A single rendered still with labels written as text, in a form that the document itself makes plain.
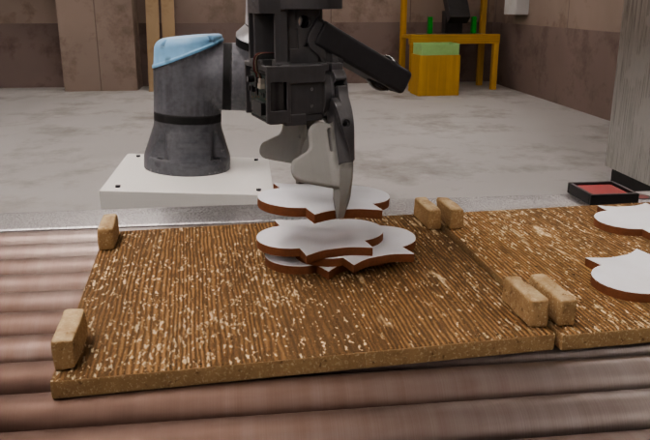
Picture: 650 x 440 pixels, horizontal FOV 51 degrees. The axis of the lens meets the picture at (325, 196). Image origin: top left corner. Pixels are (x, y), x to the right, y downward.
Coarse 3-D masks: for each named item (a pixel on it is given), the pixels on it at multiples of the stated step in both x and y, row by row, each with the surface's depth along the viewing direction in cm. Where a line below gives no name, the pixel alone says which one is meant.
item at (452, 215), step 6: (438, 198) 89; (444, 198) 88; (438, 204) 88; (444, 204) 86; (450, 204) 86; (456, 204) 86; (444, 210) 86; (450, 210) 84; (456, 210) 84; (462, 210) 84; (444, 216) 86; (450, 216) 84; (456, 216) 84; (462, 216) 84; (444, 222) 86; (450, 222) 84; (456, 222) 84; (462, 222) 85; (450, 228) 85; (456, 228) 85
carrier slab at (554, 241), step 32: (480, 224) 86; (512, 224) 86; (544, 224) 86; (576, 224) 86; (480, 256) 76; (512, 256) 76; (544, 256) 76; (576, 256) 76; (608, 256) 76; (576, 288) 67; (576, 320) 61; (608, 320) 61; (640, 320) 61
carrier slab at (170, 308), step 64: (128, 256) 76; (192, 256) 76; (256, 256) 76; (448, 256) 76; (128, 320) 61; (192, 320) 61; (256, 320) 61; (320, 320) 61; (384, 320) 61; (448, 320) 61; (512, 320) 61; (64, 384) 51; (128, 384) 52; (192, 384) 53
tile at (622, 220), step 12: (648, 204) 92; (600, 216) 87; (612, 216) 87; (624, 216) 87; (636, 216) 87; (648, 216) 87; (600, 228) 85; (612, 228) 83; (624, 228) 82; (636, 228) 82; (648, 228) 82
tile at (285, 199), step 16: (272, 192) 70; (288, 192) 71; (304, 192) 71; (320, 192) 71; (352, 192) 72; (368, 192) 72; (384, 192) 73; (272, 208) 66; (288, 208) 66; (304, 208) 66; (320, 208) 66; (352, 208) 66; (368, 208) 67; (384, 208) 70
